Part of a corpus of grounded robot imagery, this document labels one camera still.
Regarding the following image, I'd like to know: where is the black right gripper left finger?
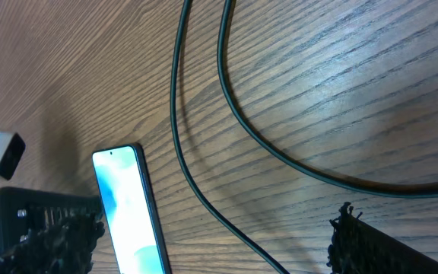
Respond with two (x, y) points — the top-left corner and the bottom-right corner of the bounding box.
(0, 214), (105, 274)

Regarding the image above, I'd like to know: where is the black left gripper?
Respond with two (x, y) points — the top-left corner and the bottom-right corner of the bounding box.
(0, 186), (103, 253)

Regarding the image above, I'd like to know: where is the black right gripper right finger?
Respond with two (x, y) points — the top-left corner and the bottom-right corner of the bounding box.
(327, 202), (438, 274)

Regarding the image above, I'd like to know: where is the black charger cable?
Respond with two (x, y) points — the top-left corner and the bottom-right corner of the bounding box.
(169, 0), (438, 274)

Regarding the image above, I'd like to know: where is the blue Galaxy smartphone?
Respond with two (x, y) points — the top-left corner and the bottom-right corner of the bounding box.
(92, 144), (172, 274)

